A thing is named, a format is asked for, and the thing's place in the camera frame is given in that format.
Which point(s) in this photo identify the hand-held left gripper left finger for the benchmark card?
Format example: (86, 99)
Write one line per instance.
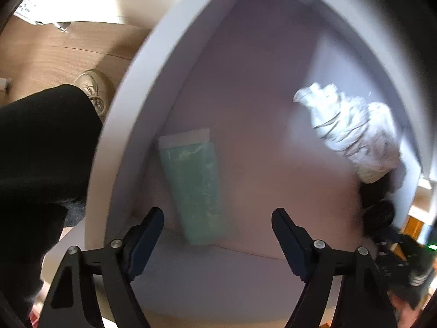
(145, 242)

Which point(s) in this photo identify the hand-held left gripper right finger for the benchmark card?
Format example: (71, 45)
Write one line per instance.
(290, 242)

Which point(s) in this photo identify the dark cloth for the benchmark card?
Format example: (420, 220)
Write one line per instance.
(377, 211)

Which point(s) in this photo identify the green plastic packet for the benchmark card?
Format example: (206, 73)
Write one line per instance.
(194, 184)

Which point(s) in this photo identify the white garment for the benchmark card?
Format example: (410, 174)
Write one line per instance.
(351, 126)

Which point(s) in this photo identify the white bed drawer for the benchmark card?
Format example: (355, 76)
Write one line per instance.
(259, 109)

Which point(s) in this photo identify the person's left leg black pants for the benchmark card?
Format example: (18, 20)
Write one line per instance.
(41, 150)

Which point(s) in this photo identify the person's beige left shoe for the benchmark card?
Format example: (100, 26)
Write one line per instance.
(95, 88)

